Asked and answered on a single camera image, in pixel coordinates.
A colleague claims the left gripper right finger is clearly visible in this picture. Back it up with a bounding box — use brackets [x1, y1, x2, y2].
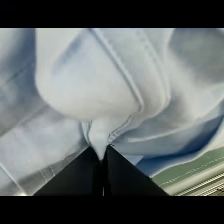
[102, 144, 170, 197]

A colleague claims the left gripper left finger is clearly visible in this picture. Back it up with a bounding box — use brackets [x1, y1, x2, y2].
[33, 145, 105, 197]

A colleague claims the light blue T-shirt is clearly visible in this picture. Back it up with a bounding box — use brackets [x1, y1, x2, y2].
[0, 28, 224, 197]

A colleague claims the silver frame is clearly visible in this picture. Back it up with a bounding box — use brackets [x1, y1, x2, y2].
[165, 170, 224, 197]

